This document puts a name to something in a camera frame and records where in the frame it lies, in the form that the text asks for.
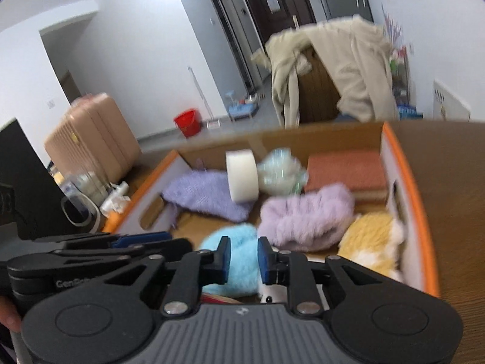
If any metal storage rack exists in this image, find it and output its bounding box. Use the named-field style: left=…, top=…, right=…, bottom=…
left=388, top=43, right=412, bottom=107

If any person's left hand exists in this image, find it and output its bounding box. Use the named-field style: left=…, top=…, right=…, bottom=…
left=0, top=296, right=21, bottom=332

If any beige jacket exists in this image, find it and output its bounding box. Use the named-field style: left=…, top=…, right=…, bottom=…
left=251, top=14, right=400, bottom=129

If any orange-rimmed cardboard box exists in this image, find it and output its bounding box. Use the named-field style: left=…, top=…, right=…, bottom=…
left=102, top=121, right=440, bottom=304

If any purple fluffy headband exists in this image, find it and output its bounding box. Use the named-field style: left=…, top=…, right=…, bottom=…
left=258, top=184, right=356, bottom=251

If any white plush toy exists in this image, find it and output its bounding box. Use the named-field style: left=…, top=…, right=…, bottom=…
left=259, top=284, right=289, bottom=305

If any yellow fluffy plush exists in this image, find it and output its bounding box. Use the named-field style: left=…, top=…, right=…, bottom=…
left=336, top=212, right=406, bottom=283

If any brown wooden chair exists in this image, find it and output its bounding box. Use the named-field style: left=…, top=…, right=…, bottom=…
left=297, top=49, right=342, bottom=124

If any red plastic bucket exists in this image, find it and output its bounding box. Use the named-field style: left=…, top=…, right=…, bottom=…
left=173, top=109, right=201, bottom=138

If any white wall panel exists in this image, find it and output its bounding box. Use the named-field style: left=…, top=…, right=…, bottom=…
left=432, top=79, right=471, bottom=122

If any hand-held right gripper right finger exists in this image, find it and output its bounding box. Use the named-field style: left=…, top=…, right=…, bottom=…
left=258, top=237, right=388, bottom=318

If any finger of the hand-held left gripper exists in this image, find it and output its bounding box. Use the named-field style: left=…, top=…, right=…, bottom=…
left=32, top=231, right=172, bottom=250
left=53, top=238, right=193, bottom=261

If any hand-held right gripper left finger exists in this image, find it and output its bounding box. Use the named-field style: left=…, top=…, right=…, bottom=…
left=98, top=236, right=232, bottom=318

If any crumpled white tissue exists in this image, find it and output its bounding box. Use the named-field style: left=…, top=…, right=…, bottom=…
left=100, top=182, right=131, bottom=217

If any dark brown entrance door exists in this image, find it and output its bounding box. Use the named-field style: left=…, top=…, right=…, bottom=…
left=239, top=0, right=317, bottom=42

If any small blue stool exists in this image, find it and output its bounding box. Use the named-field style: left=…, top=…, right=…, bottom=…
left=226, top=91, right=262, bottom=122

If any pale purple wall decal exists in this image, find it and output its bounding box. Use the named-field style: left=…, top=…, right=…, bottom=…
left=381, top=4, right=402, bottom=46

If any purple knit cloth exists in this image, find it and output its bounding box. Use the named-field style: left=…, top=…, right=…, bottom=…
left=162, top=170, right=254, bottom=224

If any open doorway frame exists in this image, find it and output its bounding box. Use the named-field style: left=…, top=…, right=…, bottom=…
left=204, top=0, right=255, bottom=92

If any pink suitcase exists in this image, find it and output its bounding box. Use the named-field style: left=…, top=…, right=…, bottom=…
left=43, top=93, right=142, bottom=192

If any clear plastic wrap bundle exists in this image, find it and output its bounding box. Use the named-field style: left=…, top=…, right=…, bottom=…
left=257, top=148, right=309, bottom=196

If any orange sponge block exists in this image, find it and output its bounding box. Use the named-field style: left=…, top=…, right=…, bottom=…
left=304, top=150, right=389, bottom=201

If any white mop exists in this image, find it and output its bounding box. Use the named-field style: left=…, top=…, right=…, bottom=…
left=187, top=66, right=220, bottom=130

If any light blue fluffy plush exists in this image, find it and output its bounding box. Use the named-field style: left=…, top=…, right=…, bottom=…
left=199, top=224, right=266, bottom=297

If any blue printed package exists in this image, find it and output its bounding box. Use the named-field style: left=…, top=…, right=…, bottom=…
left=398, top=105, right=423, bottom=120

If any black screen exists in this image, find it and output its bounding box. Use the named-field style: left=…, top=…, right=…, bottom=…
left=0, top=117, right=73, bottom=241

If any white tape roll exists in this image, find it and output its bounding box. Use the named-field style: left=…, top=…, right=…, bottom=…
left=225, top=149, right=260, bottom=202

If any clear plastic pitcher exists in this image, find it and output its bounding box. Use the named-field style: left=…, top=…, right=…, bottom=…
left=61, top=172, right=102, bottom=232

